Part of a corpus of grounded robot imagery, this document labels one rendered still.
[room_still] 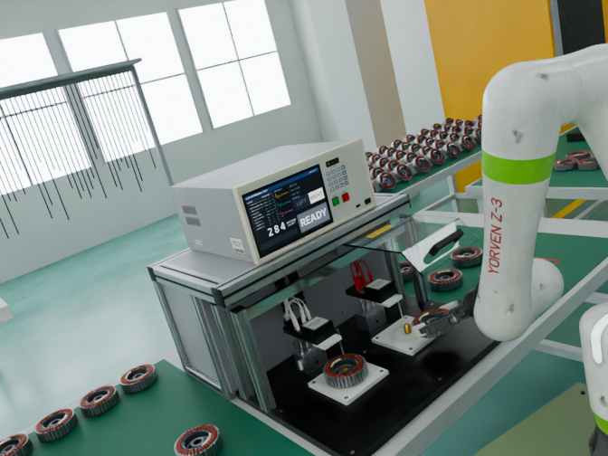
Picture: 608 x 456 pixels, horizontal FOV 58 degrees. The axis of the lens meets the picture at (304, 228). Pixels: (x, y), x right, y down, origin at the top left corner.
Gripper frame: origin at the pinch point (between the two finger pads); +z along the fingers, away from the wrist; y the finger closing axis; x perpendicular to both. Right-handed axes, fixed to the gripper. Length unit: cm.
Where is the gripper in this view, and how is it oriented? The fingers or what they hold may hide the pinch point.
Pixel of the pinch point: (432, 320)
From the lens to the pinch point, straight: 150.4
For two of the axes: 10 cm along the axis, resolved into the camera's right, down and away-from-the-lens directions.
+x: 5.0, 8.6, -1.2
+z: -4.3, 3.6, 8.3
